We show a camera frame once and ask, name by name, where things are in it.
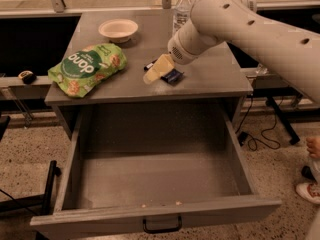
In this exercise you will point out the open grey top drawer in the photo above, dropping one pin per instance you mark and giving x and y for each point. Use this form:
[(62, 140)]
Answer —
[(133, 161)]

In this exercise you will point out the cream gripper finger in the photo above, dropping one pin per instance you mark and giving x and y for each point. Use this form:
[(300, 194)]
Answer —
[(150, 76), (163, 65)]

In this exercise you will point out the grey wooden cabinet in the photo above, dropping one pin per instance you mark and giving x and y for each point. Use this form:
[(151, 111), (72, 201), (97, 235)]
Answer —
[(215, 74)]

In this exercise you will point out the clear plastic water bottle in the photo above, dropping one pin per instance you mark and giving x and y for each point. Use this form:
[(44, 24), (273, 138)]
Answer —
[(181, 14)]

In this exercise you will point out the black chair base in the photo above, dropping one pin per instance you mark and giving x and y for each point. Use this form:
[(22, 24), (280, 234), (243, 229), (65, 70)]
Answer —
[(36, 204)]

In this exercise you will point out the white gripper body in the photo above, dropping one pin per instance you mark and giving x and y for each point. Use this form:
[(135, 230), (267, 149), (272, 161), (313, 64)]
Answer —
[(177, 50)]

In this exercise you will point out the green dang snack bag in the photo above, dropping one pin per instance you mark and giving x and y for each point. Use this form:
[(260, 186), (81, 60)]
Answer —
[(79, 73)]

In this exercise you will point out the white red sneaker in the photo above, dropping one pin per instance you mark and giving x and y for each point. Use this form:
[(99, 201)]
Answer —
[(309, 192)]

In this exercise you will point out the black yellow tape measure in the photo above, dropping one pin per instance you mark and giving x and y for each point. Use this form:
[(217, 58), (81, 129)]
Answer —
[(27, 77)]

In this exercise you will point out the dark blue rxbar wrapper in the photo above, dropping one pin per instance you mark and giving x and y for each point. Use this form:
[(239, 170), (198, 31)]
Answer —
[(171, 77)]

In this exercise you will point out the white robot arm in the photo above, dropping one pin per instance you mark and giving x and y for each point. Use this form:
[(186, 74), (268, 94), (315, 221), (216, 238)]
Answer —
[(291, 52)]

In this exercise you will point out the white paper bowl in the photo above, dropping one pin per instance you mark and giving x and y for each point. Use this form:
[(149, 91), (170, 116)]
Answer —
[(118, 30)]

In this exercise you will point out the black drawer handle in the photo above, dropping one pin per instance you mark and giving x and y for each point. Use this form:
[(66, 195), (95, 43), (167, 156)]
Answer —
[(162, 225)]

